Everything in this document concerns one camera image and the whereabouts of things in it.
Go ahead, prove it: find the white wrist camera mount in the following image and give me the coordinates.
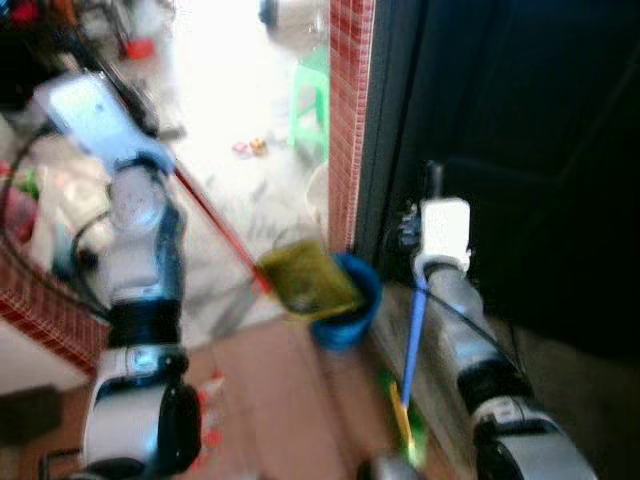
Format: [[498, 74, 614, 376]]
[[420, 198, 472, 276], [33, 72, 173, 173]]

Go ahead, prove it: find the green dustpan with red handle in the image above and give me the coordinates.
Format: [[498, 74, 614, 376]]
[[170, 163, 365, 323]]

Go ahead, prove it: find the white plastic bag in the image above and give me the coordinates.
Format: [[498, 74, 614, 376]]
[[30, 165, 106, 276]]

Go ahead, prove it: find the red plastic basin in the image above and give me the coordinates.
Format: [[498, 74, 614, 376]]
[[125, 38, 156, 61]]

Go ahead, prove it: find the green plastic stool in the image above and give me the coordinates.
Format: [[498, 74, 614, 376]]
[[290, 48, 331, 153]]

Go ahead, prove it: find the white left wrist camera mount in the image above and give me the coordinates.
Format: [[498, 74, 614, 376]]
[[33, 72, 173, 173]]

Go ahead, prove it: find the silver right robot leg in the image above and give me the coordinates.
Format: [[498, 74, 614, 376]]
[[365, 455, 421, 480]]

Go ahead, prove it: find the blue plastic bucket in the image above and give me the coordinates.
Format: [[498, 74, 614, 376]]
[[310, 252, 384, 351]]

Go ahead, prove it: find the red white folded wrapper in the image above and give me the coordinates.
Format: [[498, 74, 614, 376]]
[[203, 372, 227, 401]]

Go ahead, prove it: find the large red wrapper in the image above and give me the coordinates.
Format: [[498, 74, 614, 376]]
[[198, 405, 223, 446]]

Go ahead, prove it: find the blue handled green bristle broom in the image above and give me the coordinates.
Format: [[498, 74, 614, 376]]
[[383, 278, 433, 471]]

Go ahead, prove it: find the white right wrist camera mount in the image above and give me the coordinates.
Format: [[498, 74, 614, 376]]
[[420, 198, 472, 276]]

